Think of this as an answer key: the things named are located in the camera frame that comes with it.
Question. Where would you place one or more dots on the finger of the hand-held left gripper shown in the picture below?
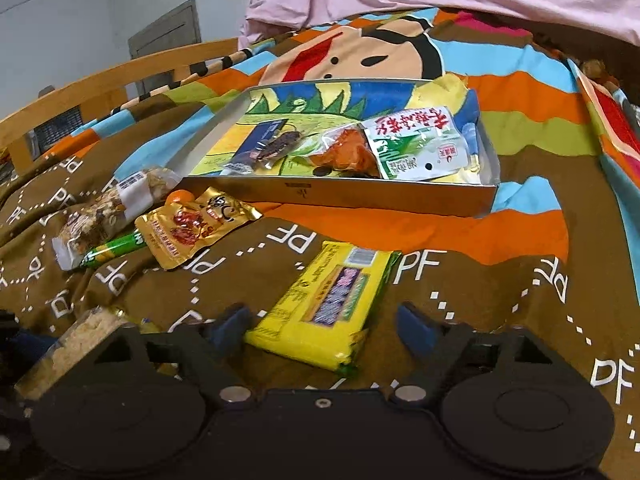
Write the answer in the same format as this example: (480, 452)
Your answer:
(17, 337)
(10, 435)

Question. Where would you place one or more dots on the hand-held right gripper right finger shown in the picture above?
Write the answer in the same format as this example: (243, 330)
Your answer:
(417, 331)

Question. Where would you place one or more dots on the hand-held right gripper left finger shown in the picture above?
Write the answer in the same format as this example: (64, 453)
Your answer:
(231, 329)

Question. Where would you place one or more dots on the clear oat bar packet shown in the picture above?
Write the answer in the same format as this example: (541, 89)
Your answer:
(65, 355)

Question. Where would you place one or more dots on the yellow snack packet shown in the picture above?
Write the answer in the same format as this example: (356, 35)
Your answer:
(320, 305)

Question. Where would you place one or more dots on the gold red snack packet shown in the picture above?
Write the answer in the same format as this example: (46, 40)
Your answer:
(190, 230)

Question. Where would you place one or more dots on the green sausage stick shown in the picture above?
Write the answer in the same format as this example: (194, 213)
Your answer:
(110, 250)

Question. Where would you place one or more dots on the orange tangerine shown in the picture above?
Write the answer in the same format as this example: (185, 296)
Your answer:
(179, 196)

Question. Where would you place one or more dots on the clear nut cluster packet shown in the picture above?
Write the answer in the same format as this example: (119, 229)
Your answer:
(105, 215)

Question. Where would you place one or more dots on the shallow cardboard box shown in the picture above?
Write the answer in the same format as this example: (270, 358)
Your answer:
(350, 195)

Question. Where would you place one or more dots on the white green vegetable packet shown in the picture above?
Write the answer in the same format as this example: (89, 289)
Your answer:
(420, 150)

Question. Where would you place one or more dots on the dark blue snack packet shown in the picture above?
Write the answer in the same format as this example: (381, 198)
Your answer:
(254, 145)

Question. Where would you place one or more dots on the clear dark date packet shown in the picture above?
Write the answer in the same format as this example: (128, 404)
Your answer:
(280, 147)

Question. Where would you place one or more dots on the orange meat snack packet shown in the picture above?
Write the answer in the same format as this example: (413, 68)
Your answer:
(345, 155)

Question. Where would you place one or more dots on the black plastic crate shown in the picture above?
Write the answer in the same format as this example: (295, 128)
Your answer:
(57, 130)

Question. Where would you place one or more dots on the dinosaur print cloth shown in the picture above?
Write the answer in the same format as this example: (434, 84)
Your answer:
(310, 100)

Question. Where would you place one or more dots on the red patterned cloth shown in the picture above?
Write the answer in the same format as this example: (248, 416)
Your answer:
(615, 125)

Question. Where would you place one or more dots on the grey door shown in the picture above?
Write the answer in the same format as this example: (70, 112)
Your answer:
(165, 30)

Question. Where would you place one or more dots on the wooden bed rail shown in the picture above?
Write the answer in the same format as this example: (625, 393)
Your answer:
(100, 85)

